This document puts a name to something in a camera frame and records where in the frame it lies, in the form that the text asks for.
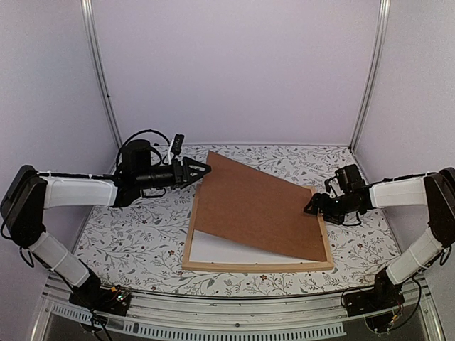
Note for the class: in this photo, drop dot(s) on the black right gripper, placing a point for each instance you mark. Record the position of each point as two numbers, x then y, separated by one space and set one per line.
315 201

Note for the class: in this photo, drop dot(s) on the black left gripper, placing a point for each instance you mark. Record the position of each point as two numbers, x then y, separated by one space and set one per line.
181 175

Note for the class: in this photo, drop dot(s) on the brown backing board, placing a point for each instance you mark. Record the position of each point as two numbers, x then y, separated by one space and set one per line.
247 206

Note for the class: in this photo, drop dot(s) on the red forest landscape photo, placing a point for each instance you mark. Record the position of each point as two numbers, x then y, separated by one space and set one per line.
207 248

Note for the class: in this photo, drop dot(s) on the light wooden picture frame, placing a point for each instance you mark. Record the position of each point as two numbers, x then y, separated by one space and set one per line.
257 267

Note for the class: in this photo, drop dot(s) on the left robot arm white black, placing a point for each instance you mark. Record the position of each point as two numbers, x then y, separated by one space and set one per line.
34 199

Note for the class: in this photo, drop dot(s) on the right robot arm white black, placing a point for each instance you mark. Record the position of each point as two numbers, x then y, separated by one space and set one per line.
427 198

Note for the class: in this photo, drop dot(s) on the floral patterned table mat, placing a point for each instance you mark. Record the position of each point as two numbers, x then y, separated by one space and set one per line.
141 246

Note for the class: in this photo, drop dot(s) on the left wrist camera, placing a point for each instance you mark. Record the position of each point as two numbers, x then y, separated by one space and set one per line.
174 148

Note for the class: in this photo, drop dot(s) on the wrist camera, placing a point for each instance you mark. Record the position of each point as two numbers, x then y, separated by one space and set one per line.
348 179
174 148

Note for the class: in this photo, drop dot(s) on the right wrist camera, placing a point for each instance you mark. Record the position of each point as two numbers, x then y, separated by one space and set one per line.
348 179

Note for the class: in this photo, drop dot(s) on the aluminium front rail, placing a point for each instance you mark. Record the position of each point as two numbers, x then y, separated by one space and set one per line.
162 316

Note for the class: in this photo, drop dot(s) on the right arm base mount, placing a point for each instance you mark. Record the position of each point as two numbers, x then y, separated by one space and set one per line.
383 296

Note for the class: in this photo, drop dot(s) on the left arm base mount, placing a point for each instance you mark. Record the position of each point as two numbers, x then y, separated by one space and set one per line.
93 296

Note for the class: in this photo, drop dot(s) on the left aluminium corner post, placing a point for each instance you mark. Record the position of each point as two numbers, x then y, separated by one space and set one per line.
94 47

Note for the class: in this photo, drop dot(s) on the aluminium corner post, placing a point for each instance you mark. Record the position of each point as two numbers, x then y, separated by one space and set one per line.
378 45
94 47

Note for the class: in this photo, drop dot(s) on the right aluminium corner post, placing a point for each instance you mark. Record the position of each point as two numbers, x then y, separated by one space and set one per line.
378 45

